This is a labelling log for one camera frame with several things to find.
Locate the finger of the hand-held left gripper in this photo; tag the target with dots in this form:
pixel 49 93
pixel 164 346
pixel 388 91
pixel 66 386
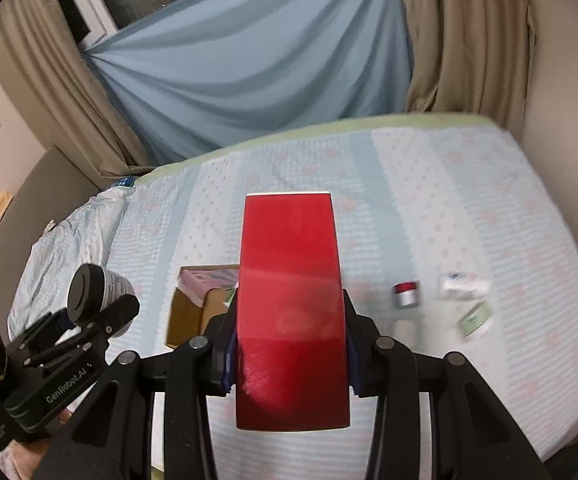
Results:
pixel 61 321
pixel 119 314

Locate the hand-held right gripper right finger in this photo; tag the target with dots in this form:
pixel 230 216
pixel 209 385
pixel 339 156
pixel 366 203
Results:
pixel 350 355

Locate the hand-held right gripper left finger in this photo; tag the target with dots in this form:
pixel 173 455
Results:
pixel 229 356

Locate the white jar with black lid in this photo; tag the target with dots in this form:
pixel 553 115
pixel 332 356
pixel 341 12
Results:
pixel 100 287

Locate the brown cardboard box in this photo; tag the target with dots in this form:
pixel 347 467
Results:
pixel 189 317

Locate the red rectangular box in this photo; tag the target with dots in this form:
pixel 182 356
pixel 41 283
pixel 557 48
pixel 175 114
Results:
pixel 289 310

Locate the pink packet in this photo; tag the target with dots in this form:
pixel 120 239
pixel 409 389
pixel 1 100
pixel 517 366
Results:
pixel 208 280

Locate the small jar with red lid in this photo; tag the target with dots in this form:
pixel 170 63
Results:
pixel 405 295

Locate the grey padded headboard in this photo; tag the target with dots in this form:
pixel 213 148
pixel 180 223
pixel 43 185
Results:
pixel 44 195

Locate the green paper packet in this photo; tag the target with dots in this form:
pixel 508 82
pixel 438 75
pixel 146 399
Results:
pixel 475 320

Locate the small white box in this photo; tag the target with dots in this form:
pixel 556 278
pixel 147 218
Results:
pixel 461 286

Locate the blue patterned cloth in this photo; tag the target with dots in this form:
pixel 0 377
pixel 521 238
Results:
pixel 124 181

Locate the green bed sheet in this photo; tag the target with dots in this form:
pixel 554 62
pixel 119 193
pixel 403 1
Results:
pixel 319 132

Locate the beige curtain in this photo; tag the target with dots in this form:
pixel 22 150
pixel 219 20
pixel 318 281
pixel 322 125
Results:
pixel 469 35
pixel 69 90

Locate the light blue hanging sheet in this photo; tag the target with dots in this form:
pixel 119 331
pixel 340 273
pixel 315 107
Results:
pixel 249 70

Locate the beige wall sticker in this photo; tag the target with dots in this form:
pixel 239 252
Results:
pixel 0 204

